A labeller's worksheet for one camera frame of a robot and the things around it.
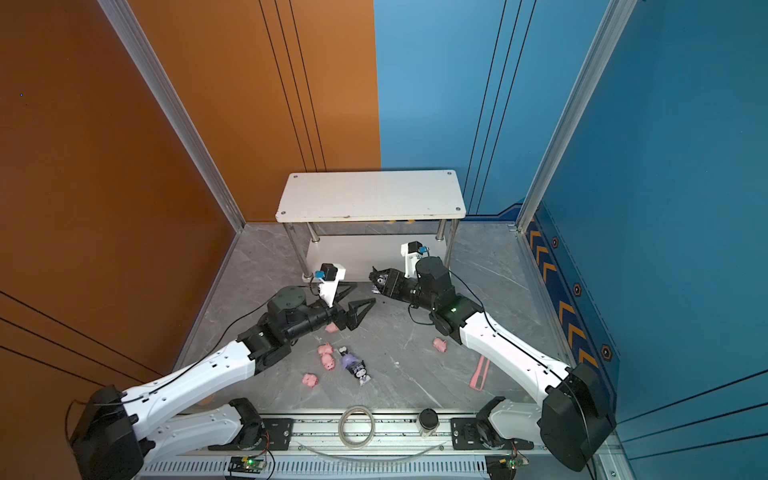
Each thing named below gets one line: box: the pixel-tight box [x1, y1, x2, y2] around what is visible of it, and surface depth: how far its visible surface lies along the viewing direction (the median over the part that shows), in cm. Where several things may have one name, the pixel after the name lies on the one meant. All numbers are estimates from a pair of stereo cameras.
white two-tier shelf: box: [276, 170, 467, 280], surface depth 82 cm
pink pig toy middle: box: [317, 342, 334, 356], surface depth 87 cm
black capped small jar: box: [418, 408, 440, 437], surface depth 70 cm
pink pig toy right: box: [433, 337, 447, 353], surface depth 88 cm
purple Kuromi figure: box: [338, 346, 363, 369], surface depth 86 cm
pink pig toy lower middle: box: [321, 353, 335, 371], surface depth 85 cm
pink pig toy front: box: [302, 373, 319, 388], surface depth 82 cm
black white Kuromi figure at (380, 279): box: [373, 272, 388, 287], surface depth 74 cm
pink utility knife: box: [470, 355, 491, 391], surface depth 83 cm
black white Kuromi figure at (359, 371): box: [348, 361, 371, 386], surface depth 82 cm
